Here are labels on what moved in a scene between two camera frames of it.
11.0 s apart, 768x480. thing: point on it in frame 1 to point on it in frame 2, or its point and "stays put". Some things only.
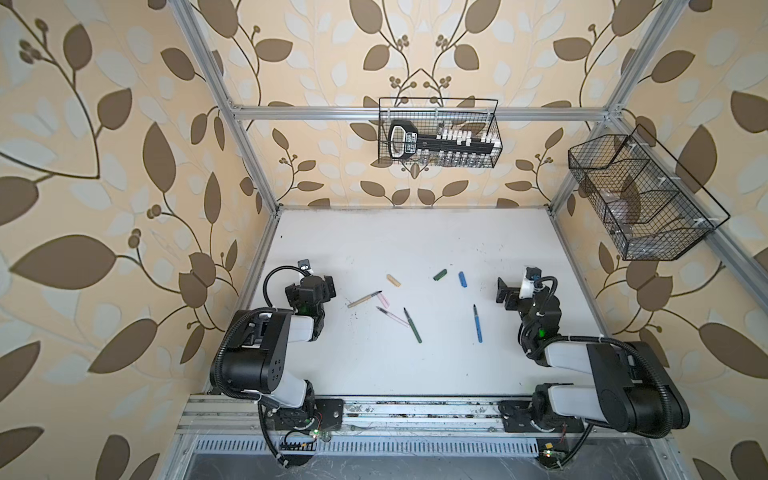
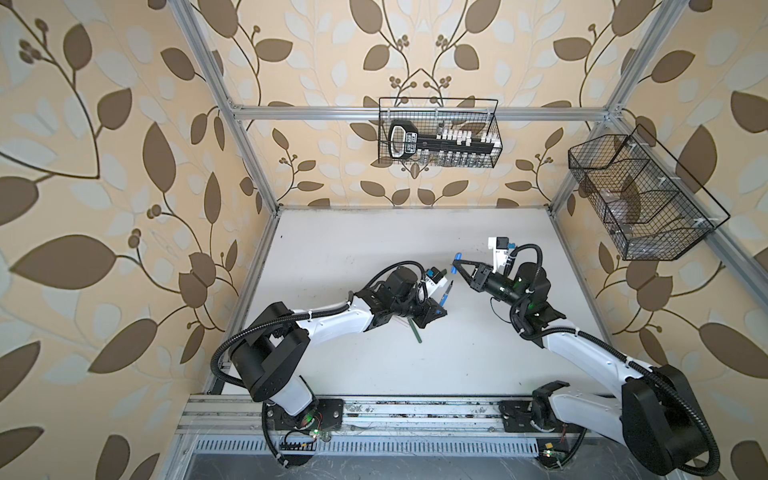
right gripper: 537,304 to 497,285
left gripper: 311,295 to 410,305
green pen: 417,337 stays put
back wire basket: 439,132 stays put
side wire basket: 653,209 stays put
